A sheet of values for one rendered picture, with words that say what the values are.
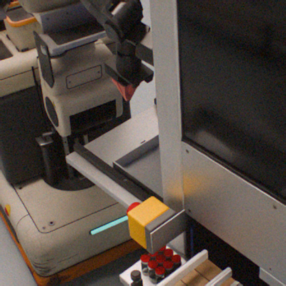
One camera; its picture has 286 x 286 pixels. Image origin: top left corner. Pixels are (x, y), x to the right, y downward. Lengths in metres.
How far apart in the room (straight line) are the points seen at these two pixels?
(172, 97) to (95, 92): 0.93
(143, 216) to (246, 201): 0.25
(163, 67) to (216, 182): 0.23
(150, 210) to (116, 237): 1.14
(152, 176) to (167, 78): 0.51
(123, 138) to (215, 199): 0.58
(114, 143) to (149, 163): 0.13
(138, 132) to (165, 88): 0.60
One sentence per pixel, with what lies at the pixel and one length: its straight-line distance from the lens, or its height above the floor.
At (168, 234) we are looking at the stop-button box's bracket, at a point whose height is 0.99.
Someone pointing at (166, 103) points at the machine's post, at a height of 1.27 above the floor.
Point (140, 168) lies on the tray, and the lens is 1.65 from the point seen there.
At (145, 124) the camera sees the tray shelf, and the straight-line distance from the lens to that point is 1.79.
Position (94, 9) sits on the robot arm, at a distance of 1.36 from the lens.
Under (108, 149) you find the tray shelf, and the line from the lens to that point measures 1.72.
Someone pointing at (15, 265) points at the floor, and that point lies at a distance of 2.68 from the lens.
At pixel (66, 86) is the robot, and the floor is 0.83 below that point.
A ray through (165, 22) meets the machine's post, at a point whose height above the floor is 1.44.
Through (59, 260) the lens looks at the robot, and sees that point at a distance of 2.40.
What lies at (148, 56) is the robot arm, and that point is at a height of 1.25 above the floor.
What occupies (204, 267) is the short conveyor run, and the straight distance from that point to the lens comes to 1.36.
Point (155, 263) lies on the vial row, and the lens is 1.37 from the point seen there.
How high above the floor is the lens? 1.97
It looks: 40 degrees down
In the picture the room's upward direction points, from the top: 5 degrees counter-clockwise
